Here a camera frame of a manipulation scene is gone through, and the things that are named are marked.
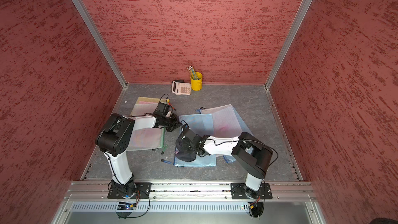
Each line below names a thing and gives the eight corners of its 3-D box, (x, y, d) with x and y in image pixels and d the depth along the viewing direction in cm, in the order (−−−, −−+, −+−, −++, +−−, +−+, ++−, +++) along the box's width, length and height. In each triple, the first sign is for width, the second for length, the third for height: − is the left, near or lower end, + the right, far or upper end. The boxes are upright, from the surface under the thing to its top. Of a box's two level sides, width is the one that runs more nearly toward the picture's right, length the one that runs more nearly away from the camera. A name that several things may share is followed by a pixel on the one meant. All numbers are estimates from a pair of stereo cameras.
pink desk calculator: (170, 95, 117) (169, 92, 114) (172, 82, 126) (172, 79, 123) (190, 95, 117) (190, 92, 114) (191, 82, 126) (191, 79, 123)
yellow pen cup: (190, 90, 119) (190, 80, 111) (191, 81, 125) (190, 71, 117) (202, 90, 119) (202, 81, 111) (202, 81, 125) (202, 71, 117)
